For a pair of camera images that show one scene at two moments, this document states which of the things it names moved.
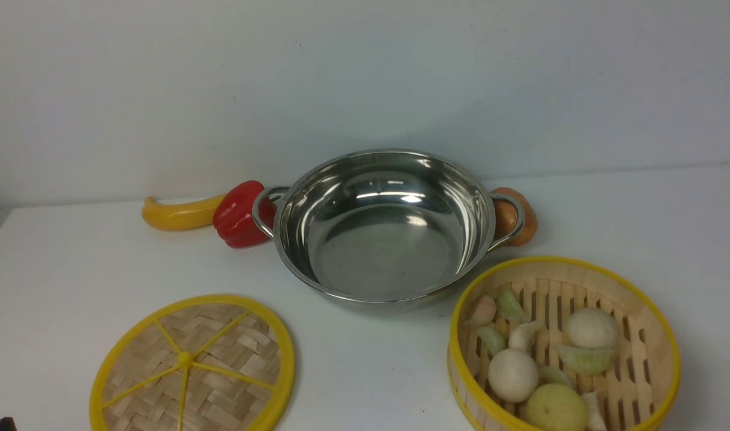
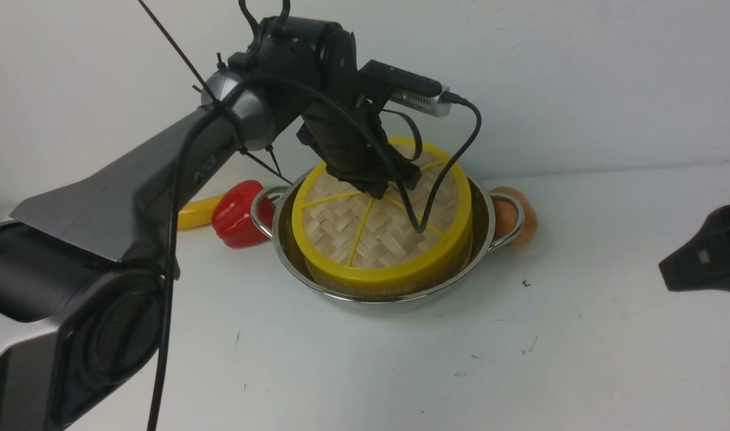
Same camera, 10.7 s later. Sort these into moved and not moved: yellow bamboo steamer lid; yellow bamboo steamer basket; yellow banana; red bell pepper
Moved: yellow bamboo steamer lid; yellow bamboo steamer basket
Not moved: yellow banana; red bell pepper
